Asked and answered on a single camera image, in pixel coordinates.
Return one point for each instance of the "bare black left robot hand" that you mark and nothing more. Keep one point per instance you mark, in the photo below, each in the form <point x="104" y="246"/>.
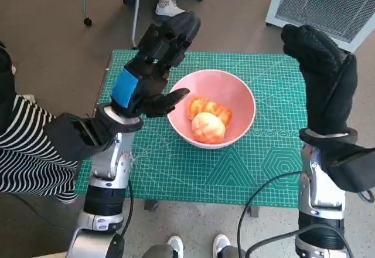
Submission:
<point x="146" y="76"/>

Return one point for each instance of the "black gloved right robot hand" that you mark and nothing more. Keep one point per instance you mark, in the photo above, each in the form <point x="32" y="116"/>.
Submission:
<point x="325" y="93"/>

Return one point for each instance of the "glazed twisted toy bread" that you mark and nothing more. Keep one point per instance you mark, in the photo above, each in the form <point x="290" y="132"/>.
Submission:
<point x="216" y="110"/>

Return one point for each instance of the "round toy bread bun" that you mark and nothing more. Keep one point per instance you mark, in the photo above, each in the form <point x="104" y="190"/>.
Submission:
<point x="208" y="127"/>

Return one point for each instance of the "pink bowl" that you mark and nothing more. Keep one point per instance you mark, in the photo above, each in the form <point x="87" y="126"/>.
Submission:
<point x="234" y="93"/>

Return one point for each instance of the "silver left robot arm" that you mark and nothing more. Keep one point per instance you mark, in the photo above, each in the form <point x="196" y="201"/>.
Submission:
<point x="108" y="164"/>

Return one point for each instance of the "grey wheeled chair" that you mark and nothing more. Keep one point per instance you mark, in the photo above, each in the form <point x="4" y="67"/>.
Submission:
<point x="136" y="14"/>

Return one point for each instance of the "white vented cabinet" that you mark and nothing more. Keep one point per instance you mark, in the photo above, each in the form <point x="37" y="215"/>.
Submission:
<point x="322" y="6"/>

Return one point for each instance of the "green cutting mat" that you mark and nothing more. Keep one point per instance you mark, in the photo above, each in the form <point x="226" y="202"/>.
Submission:
<point x="190" y="176"/>

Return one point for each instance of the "beige shoe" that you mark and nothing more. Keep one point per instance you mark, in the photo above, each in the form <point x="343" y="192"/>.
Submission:
<point x="28" y="98"/>

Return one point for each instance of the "white sneaker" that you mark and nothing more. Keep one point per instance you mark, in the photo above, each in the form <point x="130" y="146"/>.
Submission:
<point x="175" y="244"/>
<point x="220" y="242"/>

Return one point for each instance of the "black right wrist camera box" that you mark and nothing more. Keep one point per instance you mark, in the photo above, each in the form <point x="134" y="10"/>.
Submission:
<point x="351" y="167"/>

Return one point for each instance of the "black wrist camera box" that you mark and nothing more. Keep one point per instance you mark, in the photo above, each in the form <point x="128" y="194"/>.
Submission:
<point x="351" y="167"/>
<point x="70" y="136"/>

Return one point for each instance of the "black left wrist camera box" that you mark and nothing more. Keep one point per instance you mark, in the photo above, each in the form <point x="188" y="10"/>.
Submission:
<point x="70" y="136"/>

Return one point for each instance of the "dark table leg bracket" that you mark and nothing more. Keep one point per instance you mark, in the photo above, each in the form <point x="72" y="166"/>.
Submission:
<point x="151" y="205"/>
<point x="254" y="211"/>

